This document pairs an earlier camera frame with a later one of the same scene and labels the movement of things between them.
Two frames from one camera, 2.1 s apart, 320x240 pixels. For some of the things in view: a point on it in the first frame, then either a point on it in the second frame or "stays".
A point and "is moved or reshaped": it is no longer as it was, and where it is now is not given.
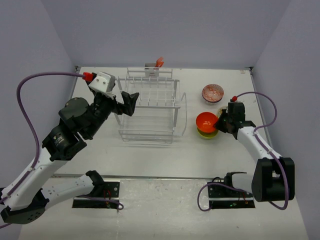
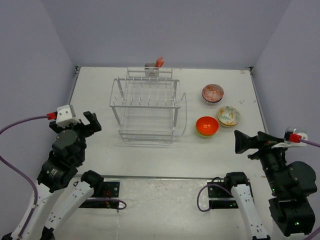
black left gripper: (129, 102) → (94, 123)
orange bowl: (205, 121) is moved or reshaped
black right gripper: (218, 124) → (243, 141)
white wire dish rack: (160, 109) stays
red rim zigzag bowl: (212, 94) stays
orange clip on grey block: (158, 64) stays
